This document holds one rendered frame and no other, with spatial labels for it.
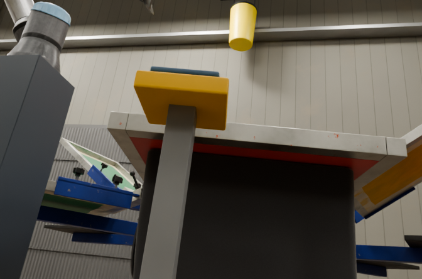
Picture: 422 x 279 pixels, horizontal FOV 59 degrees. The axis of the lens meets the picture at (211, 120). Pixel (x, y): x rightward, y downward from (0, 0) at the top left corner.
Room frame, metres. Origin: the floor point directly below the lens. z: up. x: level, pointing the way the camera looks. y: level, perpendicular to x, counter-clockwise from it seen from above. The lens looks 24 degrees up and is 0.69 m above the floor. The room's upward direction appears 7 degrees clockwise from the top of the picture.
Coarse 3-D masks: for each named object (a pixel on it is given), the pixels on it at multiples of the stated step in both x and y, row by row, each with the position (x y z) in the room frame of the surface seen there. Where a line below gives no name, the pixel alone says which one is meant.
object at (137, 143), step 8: (136, 144) 0.77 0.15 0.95; (144, 144) 0.76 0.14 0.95; (152, 144) 0.75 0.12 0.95; (160, 144) 0.75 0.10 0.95; (200, 144) 0.72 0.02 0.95; (144, 152) 0.82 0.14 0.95; (200, 152) 0.77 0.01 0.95; (208, 152) 0.76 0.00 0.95; (216, 152) 0.76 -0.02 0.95; (224, 152) 0.75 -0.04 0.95; (232, 152) 0.75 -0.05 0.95; (240, 152) 0.74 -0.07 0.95; (248, 152) 0.73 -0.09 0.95; (144, 160) 0.88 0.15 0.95
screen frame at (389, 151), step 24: (120, 120) 0.69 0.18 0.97; (144, 120) 0.69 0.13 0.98; (120, 144) 0.78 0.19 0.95; (216, 144) 0.71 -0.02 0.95; (240, 144) 0.69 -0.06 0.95; (264, 144) 0.68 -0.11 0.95; (288, 144) 0.67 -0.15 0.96; (312, 144) 0.67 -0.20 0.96; (336, 144) 0.66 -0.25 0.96; (360, 144) 0.66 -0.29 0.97; (384, 144) 0.66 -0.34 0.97; (144, 168) 0.96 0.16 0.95; (384, 168) 0.74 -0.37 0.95
